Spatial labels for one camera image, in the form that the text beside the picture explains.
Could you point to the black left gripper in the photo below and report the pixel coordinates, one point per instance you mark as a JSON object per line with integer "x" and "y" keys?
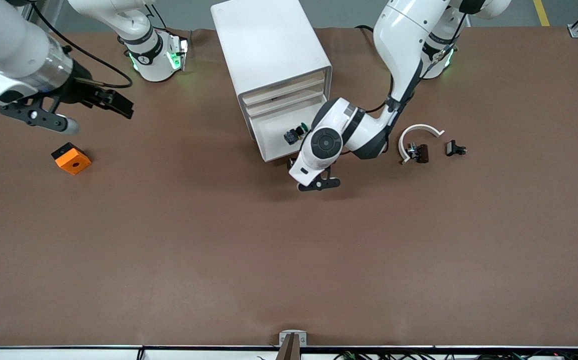
{"x": 288, "y": 165}

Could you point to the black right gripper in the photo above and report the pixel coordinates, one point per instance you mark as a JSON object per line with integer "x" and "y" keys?
{"x": 80, "y": 90}

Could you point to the green push button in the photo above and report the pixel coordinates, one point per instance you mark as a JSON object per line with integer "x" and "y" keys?
{"x": 294, "y": 135}

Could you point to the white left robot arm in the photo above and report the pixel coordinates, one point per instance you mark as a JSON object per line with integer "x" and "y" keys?
{"x": 326, "y": 142}

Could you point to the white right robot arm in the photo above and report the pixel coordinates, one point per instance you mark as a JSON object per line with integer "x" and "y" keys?
{"x": 14, "y": 45}

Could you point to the orange block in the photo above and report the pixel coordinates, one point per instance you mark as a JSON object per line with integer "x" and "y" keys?
{"x": 74, "y": 161}

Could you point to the black push button switch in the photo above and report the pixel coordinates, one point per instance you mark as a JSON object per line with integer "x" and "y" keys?
{"x": 452, "y": 148}

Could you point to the grey metal bracket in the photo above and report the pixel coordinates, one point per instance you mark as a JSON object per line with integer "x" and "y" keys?
{"x": 303, "y": 337}

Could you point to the brown post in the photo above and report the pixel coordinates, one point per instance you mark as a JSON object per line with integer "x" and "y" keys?
{"x": 290, "y": 350}

